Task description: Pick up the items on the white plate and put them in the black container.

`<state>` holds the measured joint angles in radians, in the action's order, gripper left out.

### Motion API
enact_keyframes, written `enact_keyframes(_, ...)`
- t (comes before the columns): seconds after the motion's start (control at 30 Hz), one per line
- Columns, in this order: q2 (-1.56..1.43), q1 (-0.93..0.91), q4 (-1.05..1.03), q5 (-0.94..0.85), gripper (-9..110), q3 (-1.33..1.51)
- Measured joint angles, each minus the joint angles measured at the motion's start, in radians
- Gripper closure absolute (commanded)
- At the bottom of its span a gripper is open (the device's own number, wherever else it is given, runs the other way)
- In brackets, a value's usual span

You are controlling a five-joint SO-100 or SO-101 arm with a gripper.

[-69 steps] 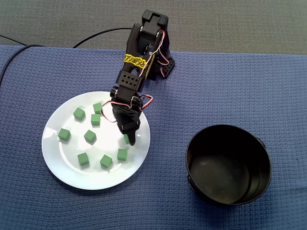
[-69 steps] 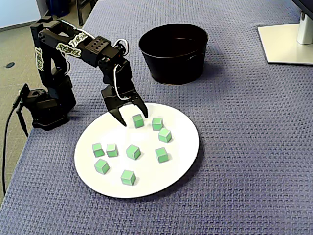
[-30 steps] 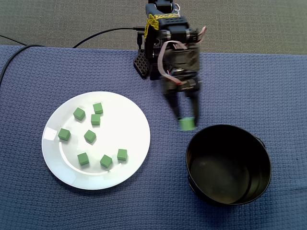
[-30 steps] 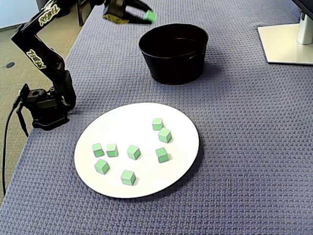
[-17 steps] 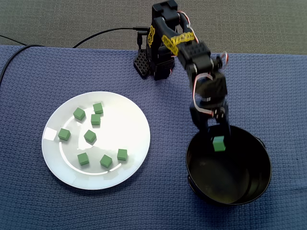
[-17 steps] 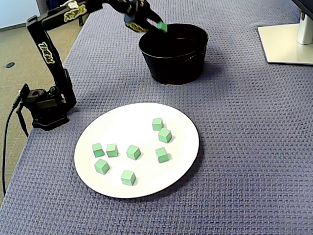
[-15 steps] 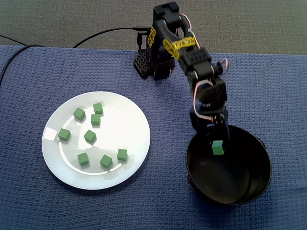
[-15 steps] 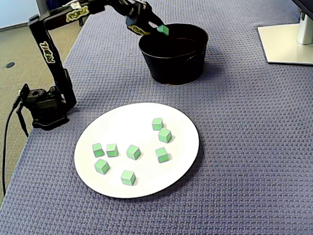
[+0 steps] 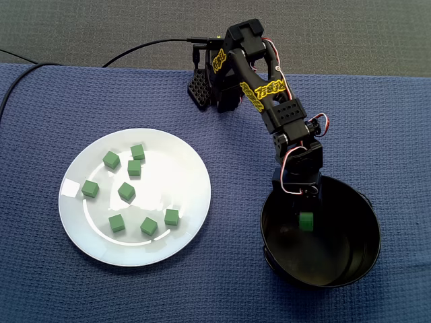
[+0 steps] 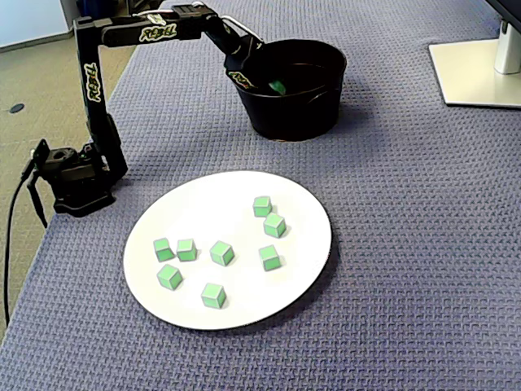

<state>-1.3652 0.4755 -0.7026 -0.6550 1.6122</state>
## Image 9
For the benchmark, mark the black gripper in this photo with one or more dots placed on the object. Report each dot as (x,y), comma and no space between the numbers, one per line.
(297,190)

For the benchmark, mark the green cube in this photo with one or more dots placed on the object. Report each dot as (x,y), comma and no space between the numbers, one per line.
(306,222)
(149,226)
(90,188)
(116,223)
(134,167)
(111,159)
(171,217)
(137,152)
(126,191)

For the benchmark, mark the black round container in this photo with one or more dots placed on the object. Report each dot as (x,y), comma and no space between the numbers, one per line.
(303,262)

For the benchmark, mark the white round plate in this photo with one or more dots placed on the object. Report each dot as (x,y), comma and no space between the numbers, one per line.
(151,249)

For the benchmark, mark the blue woven table mat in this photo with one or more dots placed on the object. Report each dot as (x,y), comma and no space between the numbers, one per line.
(229,286)

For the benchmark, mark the black table clamp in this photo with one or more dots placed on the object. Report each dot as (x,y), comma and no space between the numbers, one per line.
(197,59)

